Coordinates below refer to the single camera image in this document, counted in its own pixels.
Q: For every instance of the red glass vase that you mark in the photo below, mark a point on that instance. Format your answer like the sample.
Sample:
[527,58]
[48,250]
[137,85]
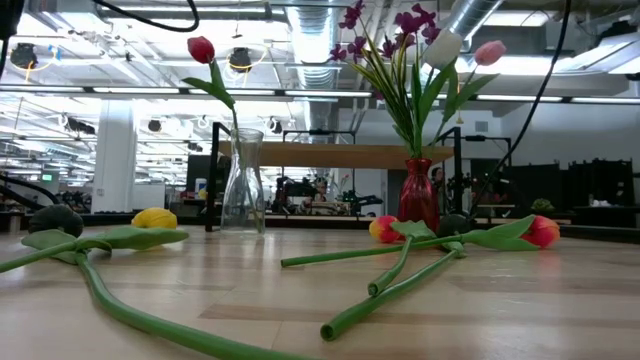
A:
[418,197]

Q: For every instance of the wooden shelf black legs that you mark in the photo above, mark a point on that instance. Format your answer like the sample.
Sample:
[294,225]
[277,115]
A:
[325,156]

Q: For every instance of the silver ventilation duct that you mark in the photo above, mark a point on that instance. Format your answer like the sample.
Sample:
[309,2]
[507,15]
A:
[315,60]
[472,12]

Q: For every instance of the black background station frame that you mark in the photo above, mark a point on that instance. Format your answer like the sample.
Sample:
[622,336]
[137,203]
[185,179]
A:
[320,132]
[475,138]

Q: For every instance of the purple artificial flower bunch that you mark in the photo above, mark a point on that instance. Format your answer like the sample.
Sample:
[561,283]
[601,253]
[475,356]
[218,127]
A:
[410,21]

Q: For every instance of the white pillar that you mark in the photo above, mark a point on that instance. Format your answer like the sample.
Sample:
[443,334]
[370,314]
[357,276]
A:
[115,160]

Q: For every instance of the person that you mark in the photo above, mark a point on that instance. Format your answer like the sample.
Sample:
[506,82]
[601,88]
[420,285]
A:
[320,192]
[437,176]

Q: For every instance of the orange red artificial tulip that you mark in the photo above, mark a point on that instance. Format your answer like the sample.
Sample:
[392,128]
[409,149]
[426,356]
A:
[545,232]

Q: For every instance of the long ceiling light bar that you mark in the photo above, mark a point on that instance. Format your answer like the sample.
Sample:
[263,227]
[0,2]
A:
[300,93]

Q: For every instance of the clear glass vase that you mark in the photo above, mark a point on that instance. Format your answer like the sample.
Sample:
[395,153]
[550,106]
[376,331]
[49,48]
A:
[243,200]

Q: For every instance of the white blue artificial tulip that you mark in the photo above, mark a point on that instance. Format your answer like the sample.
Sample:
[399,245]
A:
[443,47]

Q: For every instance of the pink artificial tulip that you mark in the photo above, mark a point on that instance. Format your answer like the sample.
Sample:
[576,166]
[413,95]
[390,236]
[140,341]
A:
[490,52]

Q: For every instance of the black ceiling device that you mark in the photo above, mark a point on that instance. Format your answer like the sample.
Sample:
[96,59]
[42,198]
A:
[23,55]
[240,59]

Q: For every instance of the green exit sign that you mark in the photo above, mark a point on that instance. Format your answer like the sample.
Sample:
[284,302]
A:
[47,177]

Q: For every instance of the potted green plant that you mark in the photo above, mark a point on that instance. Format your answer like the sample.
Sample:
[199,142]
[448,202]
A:
[542,204]

